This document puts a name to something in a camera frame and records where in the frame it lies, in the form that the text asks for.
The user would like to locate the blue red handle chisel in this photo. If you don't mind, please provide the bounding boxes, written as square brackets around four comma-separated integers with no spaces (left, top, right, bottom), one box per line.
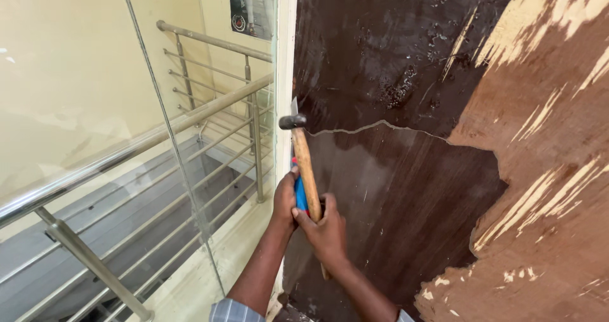
[290,97,311,217]

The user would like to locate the dark brown laminate sheet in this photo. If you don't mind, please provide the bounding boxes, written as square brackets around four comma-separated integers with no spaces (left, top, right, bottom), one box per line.
[284,0,530,322]

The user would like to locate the white door frame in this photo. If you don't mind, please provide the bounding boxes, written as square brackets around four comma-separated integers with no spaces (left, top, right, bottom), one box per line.
[266,0,300,322]

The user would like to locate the wooden handle hammer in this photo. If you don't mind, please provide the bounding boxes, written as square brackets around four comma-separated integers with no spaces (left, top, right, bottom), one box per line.
[279,114,332,281]

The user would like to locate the bare plywood panel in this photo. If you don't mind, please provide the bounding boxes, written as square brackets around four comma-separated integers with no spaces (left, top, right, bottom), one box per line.
[414,0,609,322]

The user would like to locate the steel stair railing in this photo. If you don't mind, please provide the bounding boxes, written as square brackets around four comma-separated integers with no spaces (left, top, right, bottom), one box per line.
[0,20,275,322]

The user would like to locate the clear glass panel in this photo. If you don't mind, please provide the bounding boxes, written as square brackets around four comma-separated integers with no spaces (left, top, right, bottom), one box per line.
[0,0,279,300]

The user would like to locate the person's right hand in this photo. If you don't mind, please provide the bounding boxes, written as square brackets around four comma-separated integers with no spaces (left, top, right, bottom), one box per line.
[291,193,348,267]

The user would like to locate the dark wall poster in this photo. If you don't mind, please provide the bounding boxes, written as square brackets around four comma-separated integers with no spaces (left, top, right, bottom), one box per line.
[227,0,275,42]

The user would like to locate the person's left hand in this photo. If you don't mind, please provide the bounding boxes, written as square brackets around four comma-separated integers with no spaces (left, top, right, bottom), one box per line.
[272,166,301,230]

